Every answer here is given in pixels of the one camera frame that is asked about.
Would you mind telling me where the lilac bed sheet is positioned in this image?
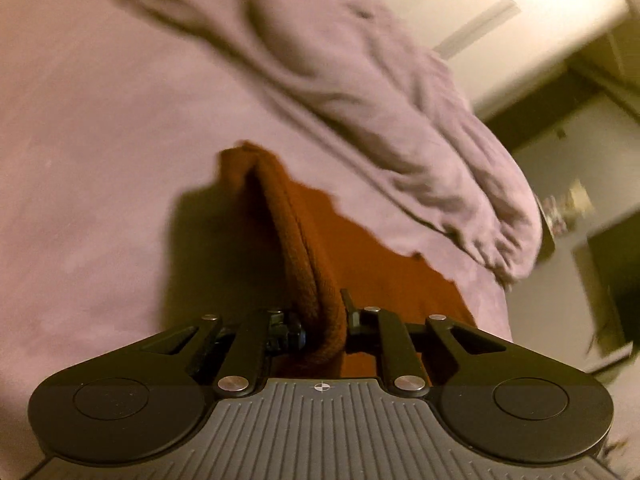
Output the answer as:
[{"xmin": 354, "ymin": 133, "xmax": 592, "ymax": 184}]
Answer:
[{"xmin": 1, "ymin": 0, "xmax": 511, "ymax": 479}]

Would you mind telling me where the crumpled lilac blanket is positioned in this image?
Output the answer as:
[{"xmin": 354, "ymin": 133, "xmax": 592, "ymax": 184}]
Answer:
[{"xmin": 125, "ymin": 0, "xmax": 542, "ymax": 284}]

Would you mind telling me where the dark picture frame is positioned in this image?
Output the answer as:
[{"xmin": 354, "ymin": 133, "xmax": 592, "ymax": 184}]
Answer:
[{"xmin": 572, "ymin": 210, "xmax": 639, "ymax": 352}]

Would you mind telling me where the white wardrobe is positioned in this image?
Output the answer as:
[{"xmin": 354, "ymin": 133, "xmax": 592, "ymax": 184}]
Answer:
[{"xmin": 385, "ymin": 0, "xmax": 631, "ymax": 118}]

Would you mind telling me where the rust red knit garment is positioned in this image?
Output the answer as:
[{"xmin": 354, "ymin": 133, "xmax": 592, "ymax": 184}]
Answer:
[{"xmin": 218, "ymin": 143, "xmax": 475, "ymax": 378}]

